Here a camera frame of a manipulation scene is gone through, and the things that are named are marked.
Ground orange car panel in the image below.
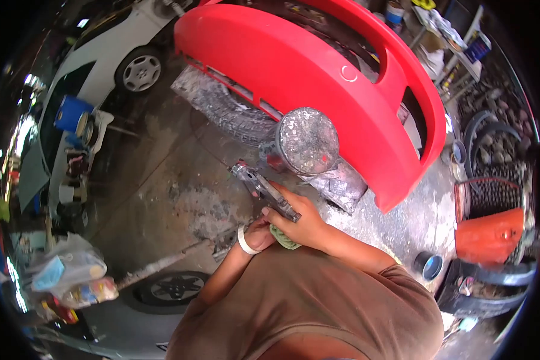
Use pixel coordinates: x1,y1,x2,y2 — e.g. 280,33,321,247
454,207,525,266

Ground paint-covered tyre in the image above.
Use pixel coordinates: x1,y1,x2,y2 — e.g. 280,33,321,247
171,65,281,149

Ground cluttered work table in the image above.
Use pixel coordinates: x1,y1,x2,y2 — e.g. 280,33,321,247
405,0,493,102

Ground person's left hand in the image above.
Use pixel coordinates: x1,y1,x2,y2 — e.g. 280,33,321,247
243,216,278,253

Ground person's right thumb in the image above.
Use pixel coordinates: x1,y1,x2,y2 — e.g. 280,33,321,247
261,206,285,225

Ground person's right hand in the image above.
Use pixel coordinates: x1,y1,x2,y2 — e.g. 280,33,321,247
252,180,331,249

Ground white car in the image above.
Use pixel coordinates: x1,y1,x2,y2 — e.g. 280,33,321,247
17,0,199,217

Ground person's right fingers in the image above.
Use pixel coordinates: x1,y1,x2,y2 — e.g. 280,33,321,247
252,180,298,201

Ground paint-crusted spray gun with cup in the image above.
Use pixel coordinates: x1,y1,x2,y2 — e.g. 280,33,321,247
229,107,341,224

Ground paper-wrapped stand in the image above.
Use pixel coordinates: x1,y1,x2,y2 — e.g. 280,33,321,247
297,157,370,215

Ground long metal rod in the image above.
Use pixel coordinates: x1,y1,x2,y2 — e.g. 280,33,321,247
116,238,214,291

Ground grey car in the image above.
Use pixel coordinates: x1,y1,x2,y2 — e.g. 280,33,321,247
36,270,212,360

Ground blue barrel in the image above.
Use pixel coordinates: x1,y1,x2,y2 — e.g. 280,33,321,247
54,95,95,134

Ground clear plastic bags with goods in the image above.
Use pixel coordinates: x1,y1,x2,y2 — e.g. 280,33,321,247
27,233,120,310

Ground person's body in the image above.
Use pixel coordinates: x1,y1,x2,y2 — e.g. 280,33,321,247
166,243,445,360

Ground green cloth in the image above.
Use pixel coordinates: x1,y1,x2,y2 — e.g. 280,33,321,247
269,223,303,251

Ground small round tin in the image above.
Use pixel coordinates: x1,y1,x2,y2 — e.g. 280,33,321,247
414,251,444,282

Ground black curved fender trims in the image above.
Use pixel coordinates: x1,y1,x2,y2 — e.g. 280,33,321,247
463,110,523,181

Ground red car bumper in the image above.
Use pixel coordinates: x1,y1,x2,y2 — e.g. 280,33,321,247
174,0,447,215

